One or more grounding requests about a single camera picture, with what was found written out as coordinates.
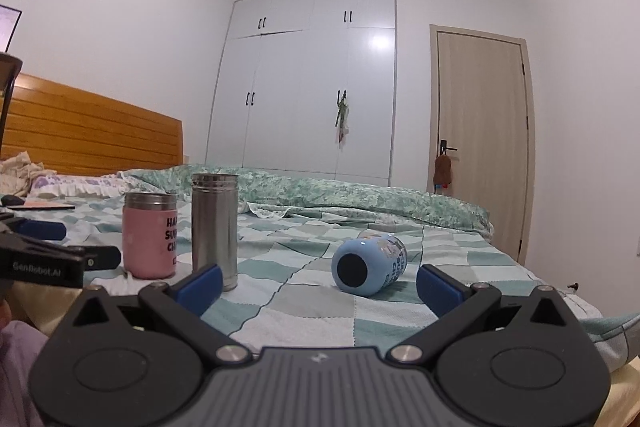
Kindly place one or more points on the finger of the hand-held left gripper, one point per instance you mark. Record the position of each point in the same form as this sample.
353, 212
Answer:
102, 257
42, 229

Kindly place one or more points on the white wardrobe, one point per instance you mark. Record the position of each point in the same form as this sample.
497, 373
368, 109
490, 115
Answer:
305, 82

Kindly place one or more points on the black computer mouse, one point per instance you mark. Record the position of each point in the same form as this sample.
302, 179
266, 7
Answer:
12, 200

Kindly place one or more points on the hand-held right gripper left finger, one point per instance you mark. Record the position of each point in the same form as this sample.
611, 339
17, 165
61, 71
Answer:
202, 284

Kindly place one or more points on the green floral quilt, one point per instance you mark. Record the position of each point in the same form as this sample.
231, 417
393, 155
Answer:
320, 194

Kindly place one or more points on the checkered green bed sheet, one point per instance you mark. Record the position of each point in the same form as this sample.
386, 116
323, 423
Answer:
310, 297

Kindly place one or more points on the purple floral pillow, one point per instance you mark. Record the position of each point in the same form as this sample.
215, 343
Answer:
75, 184

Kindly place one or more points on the monitor screen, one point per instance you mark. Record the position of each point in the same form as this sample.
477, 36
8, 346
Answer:
9, 29

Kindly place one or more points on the flat dark tablet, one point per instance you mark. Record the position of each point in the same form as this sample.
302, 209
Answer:
42, 205

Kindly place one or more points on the black stand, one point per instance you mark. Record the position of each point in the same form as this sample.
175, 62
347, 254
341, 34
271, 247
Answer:
9, 82

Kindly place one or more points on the light wooden door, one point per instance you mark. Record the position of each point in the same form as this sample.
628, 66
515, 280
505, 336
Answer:
482, 142

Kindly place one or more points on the light blue printed cup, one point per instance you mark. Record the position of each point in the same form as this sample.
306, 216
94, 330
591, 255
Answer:
370, 264

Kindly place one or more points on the tall stainless steel cup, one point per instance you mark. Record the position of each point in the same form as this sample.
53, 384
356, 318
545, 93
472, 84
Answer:
215, 227

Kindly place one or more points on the pink cup with steel rim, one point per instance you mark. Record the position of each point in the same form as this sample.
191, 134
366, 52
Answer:
149, 237

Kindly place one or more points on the person's lavender trousers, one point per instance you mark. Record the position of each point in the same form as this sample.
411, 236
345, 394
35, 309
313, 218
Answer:
22, 377

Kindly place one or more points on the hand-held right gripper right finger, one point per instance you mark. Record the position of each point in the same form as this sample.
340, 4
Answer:
440, 289

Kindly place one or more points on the crumpled cream cloth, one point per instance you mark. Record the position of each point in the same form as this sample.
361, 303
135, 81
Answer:
20, 169

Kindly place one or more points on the wooden headboard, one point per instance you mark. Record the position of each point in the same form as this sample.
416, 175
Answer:
95, 132

